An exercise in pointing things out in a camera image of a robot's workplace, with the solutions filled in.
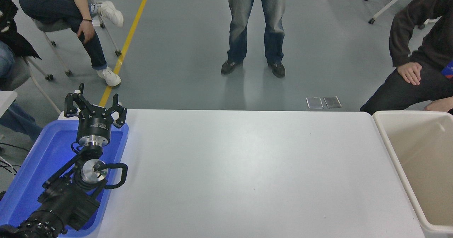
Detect white wheeled chair base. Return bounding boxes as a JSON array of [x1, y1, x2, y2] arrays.
[[363, 0, 441, 30]]

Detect blue plastic tray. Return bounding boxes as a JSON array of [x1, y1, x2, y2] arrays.
[[0, 119, 130, 238]]

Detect person's left hand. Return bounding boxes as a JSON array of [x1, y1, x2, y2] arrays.
[[424, 96, 453, 112]]

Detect silver floor plate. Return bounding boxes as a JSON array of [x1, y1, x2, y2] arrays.
[[324, 96, 343, 109], [306, 97, 324, 109]]

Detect large pale bin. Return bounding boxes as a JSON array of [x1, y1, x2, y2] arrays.
[[372, 110, 453, 236]]

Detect black floor cables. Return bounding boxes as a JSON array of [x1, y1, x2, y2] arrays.
[[0, 142, 22, 175]]

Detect person's right hand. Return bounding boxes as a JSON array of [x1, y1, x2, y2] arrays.
[[397, 62, 422, 86]]

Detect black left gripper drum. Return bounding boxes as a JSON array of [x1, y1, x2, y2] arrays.
[[77, 106, 115, 138]]

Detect standing person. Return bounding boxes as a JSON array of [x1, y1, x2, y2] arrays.
[[221, 0, 288, 78]]

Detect seated person beside bin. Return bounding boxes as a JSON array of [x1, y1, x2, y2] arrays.
[[360, 0, 453, 115]]

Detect grey chair with white legs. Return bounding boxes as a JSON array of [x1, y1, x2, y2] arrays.
[[0, 56, 62, 114], [30, 0, 122, 78]]

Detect seated person with white shoes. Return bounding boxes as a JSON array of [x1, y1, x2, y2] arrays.
[[5, 0, 125, 88]]

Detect small white side table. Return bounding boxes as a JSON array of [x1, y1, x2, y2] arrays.
[[0, 91, 18, 117]]

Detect person's hand with wristband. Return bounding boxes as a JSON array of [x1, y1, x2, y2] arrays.
[[77, 19, 96, 44]]

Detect seated person at picture edge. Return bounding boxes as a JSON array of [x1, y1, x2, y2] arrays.
[[0, 0, 43, 141]]

